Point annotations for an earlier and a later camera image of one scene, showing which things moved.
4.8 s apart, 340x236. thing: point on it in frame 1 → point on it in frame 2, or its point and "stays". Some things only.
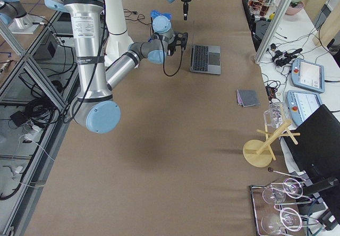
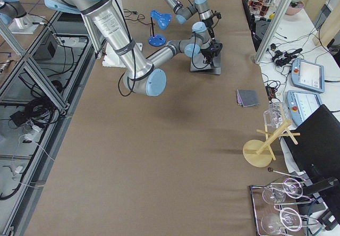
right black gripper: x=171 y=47 → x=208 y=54
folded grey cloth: x=247 y=98 stays
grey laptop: x=205 y=59 stays
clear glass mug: x=276 y=115 stays
